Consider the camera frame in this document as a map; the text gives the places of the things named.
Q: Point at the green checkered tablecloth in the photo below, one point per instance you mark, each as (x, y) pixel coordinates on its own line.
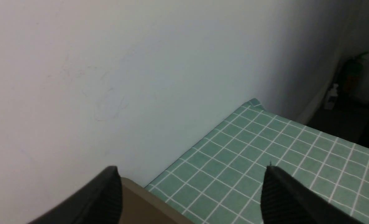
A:
(219, 179)

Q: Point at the olive plastic bin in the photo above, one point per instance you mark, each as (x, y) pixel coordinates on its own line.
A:
(142, 207)

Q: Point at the red fire extinguisher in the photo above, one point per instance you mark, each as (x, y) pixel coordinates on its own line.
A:
(351, 72)

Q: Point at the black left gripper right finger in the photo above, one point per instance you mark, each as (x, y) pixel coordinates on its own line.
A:
(284, 200)

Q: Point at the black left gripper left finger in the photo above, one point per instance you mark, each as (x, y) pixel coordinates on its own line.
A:
(98, 202)

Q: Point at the white bottle on floor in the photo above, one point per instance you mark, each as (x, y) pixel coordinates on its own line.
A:
(331, 97)

